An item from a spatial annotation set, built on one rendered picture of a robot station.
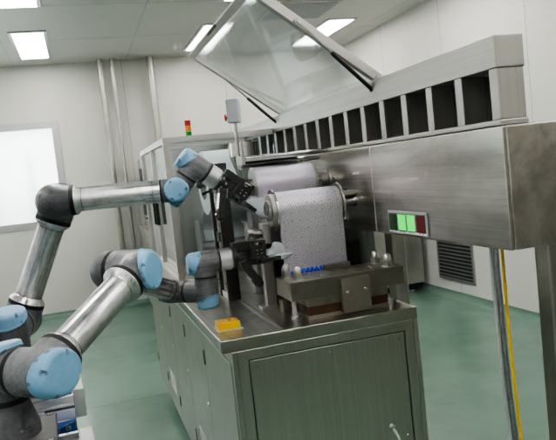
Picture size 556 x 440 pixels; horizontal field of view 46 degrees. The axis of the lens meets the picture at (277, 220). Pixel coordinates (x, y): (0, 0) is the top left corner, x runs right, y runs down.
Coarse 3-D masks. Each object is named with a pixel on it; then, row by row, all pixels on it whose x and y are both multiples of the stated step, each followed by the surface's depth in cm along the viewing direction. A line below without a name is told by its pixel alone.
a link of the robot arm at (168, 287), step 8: (104, 256) 188; (96, 264) 188; (96, 272) 187; (96, 280) 188; (168, 280) 220; (176, 280) 227; (160, 288) 214; (168, 288) 218; (176, 288) 222; (152, 296) 215; (160, 296) 217; (168, 296) 220; (176, 296) 223
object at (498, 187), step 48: (384, 144) 215; (432, 144) 187; (480, 144) 165; (528, 144) 158; (384, 192) 220; (432, 192) 190; (480, 192) 167; (528, 192) 159; (480, 240) 170; (528, 240) 159
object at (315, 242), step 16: (288, 224) 229; (304, 224) 231; (320, 224) 233; (336, 224) 235; (288, 240) 230; (304, 240) 231; (320, 240) 233; (336, 240) 235; (304, 256) 232; (320, 256) 233; (336, 256) 235
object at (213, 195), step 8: (224, 168) 256; (216, 192) 255; (216, 200) 257; (216, 224) 270; (224, 224) 257; (232, 224) 258; (216, 232) 265; (224, 232) 257; (232, 232) 258; (216, 240) 271; (224, 240) 257; (232, 240) 258; (216, 248) 271; (224, 272) 268; (232, 272) 259; (224, 280) 268; (232, 280) 259; (224, 288) 269; (232, 288) 259; (224, 296) 268; (232, 296) 259; (240, 296) 260
